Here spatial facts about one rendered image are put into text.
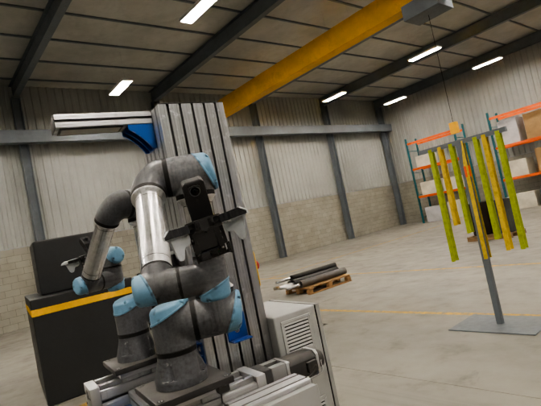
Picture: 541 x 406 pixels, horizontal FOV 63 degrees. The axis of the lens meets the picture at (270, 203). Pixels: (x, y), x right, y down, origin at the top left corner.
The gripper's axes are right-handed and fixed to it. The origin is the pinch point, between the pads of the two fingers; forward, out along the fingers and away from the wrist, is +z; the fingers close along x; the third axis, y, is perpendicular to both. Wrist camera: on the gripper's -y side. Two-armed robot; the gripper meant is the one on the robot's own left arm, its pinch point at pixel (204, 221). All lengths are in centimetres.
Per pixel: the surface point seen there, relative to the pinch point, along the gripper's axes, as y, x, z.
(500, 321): 194, -276, -357
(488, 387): 183, -171, -237
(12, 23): -640, 240, -1054
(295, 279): 152, -172, -842
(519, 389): 185, -185, -222
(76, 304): 30, 159, -507
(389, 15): -359, -624, -903
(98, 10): -612, 36, -1036
